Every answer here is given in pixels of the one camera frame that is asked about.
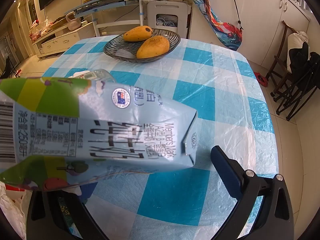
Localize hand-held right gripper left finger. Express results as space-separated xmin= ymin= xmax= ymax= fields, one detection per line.
xmin=26 ymin=187 xmax=110 ymax=240

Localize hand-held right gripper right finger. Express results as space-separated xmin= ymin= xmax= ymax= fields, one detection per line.
xmin=211 ymin=145 xmax=294 ymax=240

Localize white tissue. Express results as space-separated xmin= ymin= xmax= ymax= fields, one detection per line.
xmin=0 ymin=180 xmax=33 ymax=240

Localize light blue milk carton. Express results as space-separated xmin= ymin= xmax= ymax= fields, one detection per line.
xmin=0 ymin=77 xmax=198 ymax=192

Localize clear plastic bottle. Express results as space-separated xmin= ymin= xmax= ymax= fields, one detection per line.
xmin=72 ymin=69 xmax=117 ymax=83

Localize blue checked tablecloth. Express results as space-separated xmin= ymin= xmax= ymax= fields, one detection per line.
xmin=41 ymin=35 xmax=275 ymax=240

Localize red slipper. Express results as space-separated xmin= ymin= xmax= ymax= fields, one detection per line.
xmin=254 ymin=72 xmax=268 ymax=87

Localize dark wooden chair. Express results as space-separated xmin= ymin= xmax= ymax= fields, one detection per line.
xmin=265 ymin=21 xmax=300 ymax=94

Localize black folding chair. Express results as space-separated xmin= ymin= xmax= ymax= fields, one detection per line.
xmin=275 ymin=42 xmax=320 ymax=122

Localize speckled yellow mango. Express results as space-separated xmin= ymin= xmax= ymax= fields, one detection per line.
xmin=136 ymin=36 xmax=170 ymax=59

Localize white sack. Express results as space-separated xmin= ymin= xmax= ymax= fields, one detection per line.
xmin=287 ymin=31 xmax=310 ymax=73

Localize white cupboard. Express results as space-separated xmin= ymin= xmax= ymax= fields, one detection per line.
xmin=190 ymin=0 xmax=310 ymax=65

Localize dark ribbed glass plate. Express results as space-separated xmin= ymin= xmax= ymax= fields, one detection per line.
xmin=103 ymin=29 xmax=181 ymax=63

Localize dark-spotted yellow mango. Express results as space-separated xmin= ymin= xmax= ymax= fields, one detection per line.
xmin=123 ymin=26 xmax=153 ymax=42

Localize black butterfly chair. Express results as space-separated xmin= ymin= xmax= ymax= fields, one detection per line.
xmin=0 ymin=56 xmax=22 ymax=79

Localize white step stool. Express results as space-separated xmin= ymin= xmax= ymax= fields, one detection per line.
xmin=147 ymin=1 xmax=188 ymax=39

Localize white television cabinet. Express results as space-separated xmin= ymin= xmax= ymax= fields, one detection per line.
xmin=31 ymin=21 xmax=97 ymax=58

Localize plastic bags of goods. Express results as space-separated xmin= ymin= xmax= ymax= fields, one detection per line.
xmin=29 ymin=17 xmax=50 ymax=42

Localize pink kettlebell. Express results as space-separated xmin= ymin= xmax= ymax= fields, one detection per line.
xmin=65 ymin=13 xmax=81 ymax=30

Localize blue study desk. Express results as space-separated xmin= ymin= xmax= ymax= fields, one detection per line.
xmin=64 ymin=0 xmax=158 ymax=37

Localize colourful strap bag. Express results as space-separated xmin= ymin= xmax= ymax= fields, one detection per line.
xmin=185 ymin=0 xmax=244 ymax=52

